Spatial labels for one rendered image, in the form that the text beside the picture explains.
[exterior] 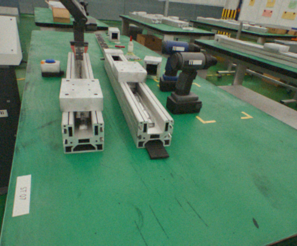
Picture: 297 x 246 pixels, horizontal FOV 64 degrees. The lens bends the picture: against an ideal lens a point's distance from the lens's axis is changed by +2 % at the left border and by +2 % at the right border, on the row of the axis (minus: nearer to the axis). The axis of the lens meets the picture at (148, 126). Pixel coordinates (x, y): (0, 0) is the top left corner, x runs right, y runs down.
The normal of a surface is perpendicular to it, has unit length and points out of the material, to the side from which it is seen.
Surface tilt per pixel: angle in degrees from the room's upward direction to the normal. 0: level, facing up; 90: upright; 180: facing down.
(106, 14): 90
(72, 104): 90
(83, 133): 0
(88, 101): 90
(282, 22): 90
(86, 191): 0
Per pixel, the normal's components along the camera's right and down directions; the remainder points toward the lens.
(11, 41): 0.29, -0.33
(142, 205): 0.09, -0.88
